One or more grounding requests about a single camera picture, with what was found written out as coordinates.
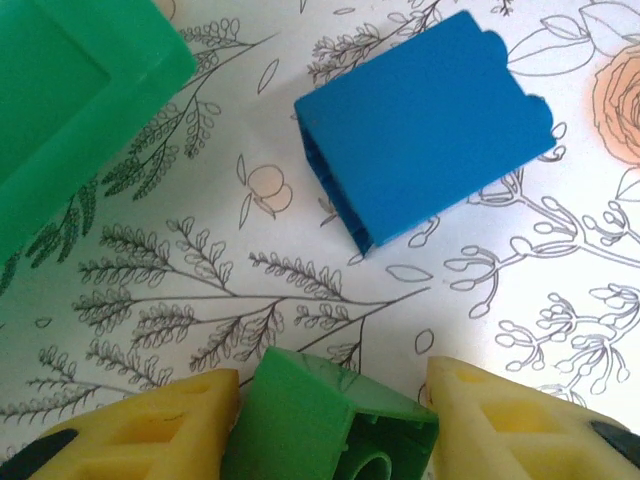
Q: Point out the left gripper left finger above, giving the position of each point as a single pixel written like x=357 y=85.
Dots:
x=150 y=435

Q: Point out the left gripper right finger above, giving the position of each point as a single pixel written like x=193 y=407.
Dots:
x=525 y=440

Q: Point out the green lego brick black print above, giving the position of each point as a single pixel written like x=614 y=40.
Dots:
x=300 y=415

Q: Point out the green plastic bin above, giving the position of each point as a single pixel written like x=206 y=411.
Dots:
x=65 y=100

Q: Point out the blue lego brick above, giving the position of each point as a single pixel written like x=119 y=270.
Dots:
x=425 y=135

